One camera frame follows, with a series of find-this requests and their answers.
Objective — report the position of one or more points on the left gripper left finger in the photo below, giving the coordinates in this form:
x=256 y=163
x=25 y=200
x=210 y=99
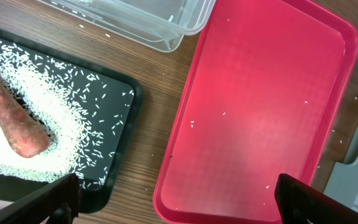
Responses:
x=57 y=202

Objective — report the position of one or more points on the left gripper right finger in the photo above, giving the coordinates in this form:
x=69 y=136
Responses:
x=300 y=203

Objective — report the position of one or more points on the orange carrot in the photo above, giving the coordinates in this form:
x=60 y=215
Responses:
x=25 y=136

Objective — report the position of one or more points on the white rice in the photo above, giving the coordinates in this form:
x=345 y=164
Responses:
x=82 y=112

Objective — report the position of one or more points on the black plastic tray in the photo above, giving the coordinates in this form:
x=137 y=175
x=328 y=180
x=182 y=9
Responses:
x=14 y=188

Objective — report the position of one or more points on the red serving tray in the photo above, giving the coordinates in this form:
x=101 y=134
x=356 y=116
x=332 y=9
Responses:
x=262 y=93

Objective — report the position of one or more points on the clear plastic bin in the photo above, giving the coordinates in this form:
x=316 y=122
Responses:
x=158 y=24

